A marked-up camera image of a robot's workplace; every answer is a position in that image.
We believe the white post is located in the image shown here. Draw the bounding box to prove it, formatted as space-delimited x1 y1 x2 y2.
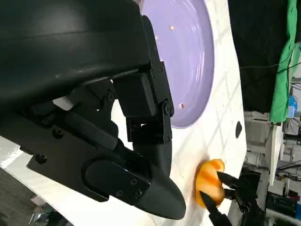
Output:
265 122 284 187

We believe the orange white toy bread roll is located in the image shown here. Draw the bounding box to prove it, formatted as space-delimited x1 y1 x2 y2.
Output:
195 158 226 209

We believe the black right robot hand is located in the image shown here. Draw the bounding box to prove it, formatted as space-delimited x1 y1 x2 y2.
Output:
199 171 266 226

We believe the black table cable grommet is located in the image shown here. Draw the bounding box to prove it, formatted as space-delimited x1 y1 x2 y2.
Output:
235 121 243 139

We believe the lilac plate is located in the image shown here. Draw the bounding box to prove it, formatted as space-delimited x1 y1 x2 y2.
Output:
138 0 215 129

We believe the thin black cable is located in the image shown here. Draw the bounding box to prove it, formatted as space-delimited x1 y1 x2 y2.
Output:
239 50 301 70

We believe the green cloth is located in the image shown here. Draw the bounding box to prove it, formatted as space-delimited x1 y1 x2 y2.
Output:
269 0 301 123

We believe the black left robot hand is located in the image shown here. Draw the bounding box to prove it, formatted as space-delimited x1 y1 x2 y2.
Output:
0 0 187 219

